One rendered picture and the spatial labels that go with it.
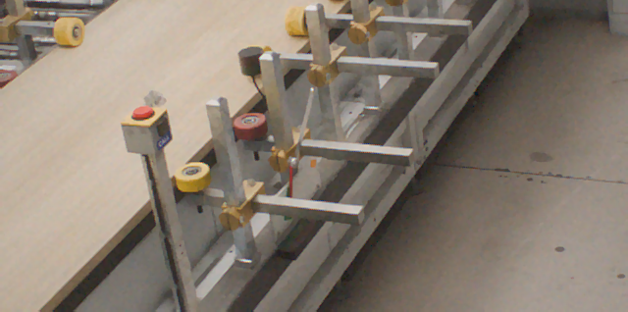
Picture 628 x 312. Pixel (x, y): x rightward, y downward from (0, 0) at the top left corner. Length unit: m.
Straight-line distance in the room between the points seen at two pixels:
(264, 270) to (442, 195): 1.61
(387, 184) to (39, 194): 1.54
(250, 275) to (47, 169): 0.57
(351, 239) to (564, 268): 0.66
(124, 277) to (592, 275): 1.65
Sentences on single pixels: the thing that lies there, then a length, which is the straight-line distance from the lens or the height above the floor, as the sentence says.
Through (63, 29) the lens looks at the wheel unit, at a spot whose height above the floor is 0.96.
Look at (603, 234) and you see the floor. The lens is 4.27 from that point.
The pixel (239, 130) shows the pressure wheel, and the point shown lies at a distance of 3.17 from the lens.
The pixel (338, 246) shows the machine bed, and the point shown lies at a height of 0.17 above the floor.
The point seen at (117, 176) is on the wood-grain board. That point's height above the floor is 0.90.
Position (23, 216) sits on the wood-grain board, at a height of 0.90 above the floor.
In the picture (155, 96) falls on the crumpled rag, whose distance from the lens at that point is 3.40.
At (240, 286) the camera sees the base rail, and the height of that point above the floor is 0.70.
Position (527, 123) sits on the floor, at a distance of 4.94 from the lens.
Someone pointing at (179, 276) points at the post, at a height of 0.85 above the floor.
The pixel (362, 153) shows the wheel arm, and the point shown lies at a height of 0.85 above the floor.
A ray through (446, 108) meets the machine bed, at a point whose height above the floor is 0.17.
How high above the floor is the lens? 2.33
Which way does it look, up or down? 28 degrees down
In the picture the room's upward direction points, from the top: 9 degrees counter-clockwise
